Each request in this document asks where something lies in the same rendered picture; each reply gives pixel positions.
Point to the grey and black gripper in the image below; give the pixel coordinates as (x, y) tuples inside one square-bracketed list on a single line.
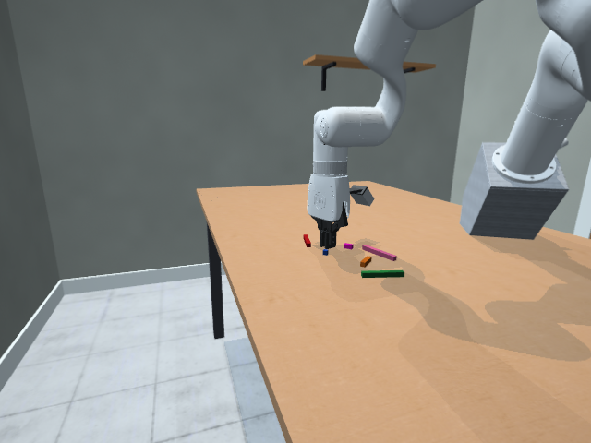
[(328, 202)]

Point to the orange rod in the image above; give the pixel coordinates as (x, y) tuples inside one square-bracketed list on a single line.
[(365, 261)]

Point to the pink rod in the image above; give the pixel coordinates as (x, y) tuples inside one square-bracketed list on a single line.
[(379, 252)]

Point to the green rod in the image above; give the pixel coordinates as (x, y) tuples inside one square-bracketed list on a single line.
[(382, 273)]

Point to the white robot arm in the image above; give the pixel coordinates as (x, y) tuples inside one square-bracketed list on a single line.
[(548, 114)]

